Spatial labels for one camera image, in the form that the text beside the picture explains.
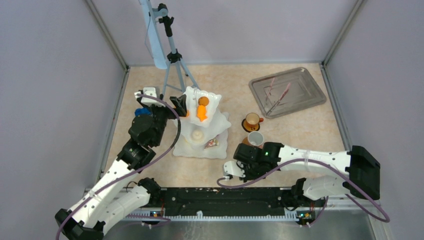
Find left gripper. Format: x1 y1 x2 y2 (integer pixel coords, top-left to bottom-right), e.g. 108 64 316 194
147 93 187 147

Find orange cookie pieces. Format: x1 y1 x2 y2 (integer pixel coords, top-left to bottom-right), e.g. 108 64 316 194
196 105 208 122

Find round wooden coaster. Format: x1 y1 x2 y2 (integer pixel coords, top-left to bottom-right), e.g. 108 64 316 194
242 137 250 146

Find round orange cookie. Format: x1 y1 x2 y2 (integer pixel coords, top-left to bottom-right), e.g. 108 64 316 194
198 96 210 107

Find white round bun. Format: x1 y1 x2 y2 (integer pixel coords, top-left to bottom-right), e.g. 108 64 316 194
191 129 205 143

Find black orange face coaster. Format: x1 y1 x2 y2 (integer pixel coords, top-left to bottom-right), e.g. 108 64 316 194
241 119 261 133

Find white tiered pillow stand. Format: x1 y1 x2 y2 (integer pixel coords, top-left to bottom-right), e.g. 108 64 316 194
172 86 232 159

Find orange brown cup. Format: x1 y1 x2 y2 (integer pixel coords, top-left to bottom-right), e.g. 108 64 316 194
245 112 264 126

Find small white decorated cake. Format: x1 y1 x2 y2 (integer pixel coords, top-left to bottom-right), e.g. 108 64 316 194
204 138 219 149

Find pink handled tongs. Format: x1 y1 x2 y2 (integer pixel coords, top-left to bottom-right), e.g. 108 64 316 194
264 77 292 116

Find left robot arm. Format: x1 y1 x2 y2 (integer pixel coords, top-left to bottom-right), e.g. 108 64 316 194
54 91 188 240

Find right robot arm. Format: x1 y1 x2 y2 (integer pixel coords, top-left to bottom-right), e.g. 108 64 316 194
227 142 381 206

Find light blue tripod stand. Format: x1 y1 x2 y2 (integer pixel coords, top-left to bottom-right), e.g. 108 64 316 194
138 0 200 100

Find blue toy car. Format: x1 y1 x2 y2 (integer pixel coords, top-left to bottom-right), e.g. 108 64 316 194
134 107 153 117

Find steel serving tray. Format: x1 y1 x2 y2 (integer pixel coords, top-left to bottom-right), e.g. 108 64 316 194
248 67 327 119

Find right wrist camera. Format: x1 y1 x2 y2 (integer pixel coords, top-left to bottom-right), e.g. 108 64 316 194
222 160 246 180

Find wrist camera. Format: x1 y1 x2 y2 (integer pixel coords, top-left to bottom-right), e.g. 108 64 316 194
134 86 165 107
222 160 246 180

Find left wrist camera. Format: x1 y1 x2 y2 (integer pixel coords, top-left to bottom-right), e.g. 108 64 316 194
134 86 165 107

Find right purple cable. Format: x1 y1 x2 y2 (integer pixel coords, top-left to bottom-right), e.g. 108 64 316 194
216 158 391 228

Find purple cable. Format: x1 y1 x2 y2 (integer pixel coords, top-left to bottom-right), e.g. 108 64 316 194
216 158 391 228
55 94 182 240

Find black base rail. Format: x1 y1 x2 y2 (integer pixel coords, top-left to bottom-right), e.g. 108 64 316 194
145 187 327 220

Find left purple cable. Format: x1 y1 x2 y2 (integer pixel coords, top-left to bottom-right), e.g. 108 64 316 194
55 94 182 240

